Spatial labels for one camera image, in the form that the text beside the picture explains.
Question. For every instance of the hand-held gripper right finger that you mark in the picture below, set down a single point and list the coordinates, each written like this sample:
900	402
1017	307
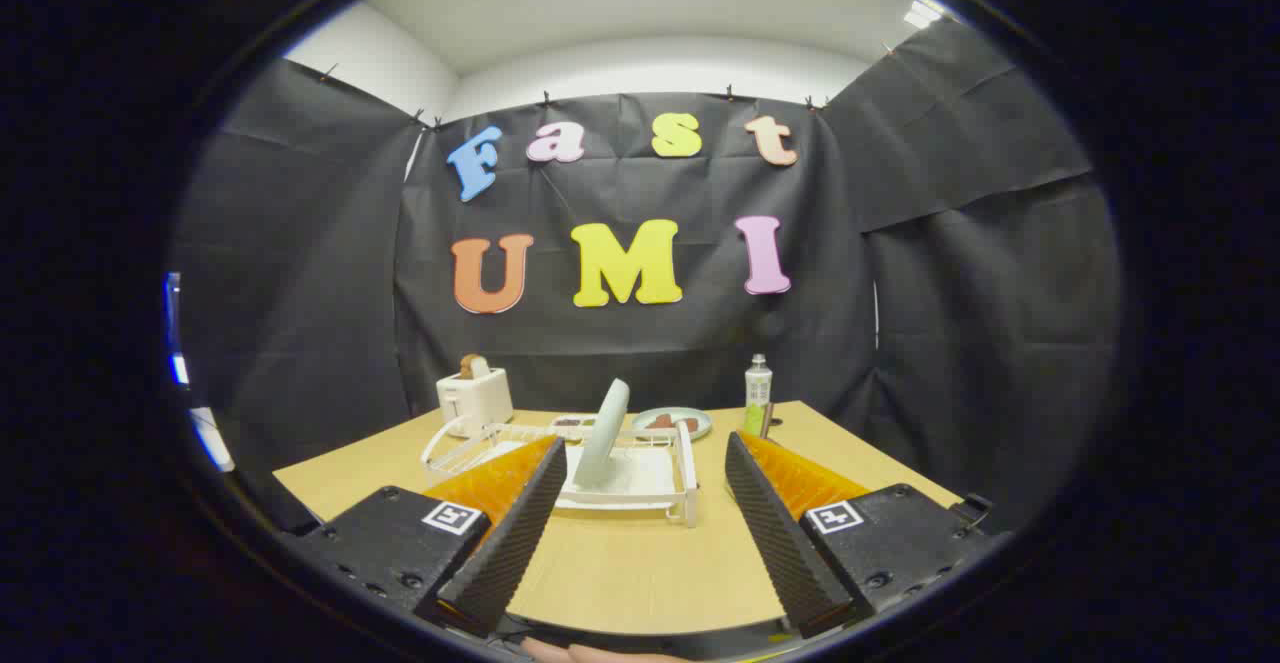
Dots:
785	553

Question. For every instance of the black backdrop cloth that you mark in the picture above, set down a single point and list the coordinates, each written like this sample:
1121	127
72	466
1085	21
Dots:
650	343

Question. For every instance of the small ceiling light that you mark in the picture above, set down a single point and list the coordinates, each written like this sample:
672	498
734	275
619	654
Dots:
922	13

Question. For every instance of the white toaster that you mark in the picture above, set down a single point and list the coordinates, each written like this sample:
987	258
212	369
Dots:
478	398

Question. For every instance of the pale green plate with meat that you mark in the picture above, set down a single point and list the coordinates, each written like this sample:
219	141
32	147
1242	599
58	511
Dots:
692	432

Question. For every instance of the white divided condiment dish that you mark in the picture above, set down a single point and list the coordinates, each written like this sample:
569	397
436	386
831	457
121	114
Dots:
572	424

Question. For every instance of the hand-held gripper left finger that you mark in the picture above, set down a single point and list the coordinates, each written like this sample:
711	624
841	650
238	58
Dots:
510	553

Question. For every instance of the white and green bottle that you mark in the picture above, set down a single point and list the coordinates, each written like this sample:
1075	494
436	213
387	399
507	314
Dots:
758	388

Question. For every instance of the toast slice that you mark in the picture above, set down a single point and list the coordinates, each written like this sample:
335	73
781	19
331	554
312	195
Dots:
470	365

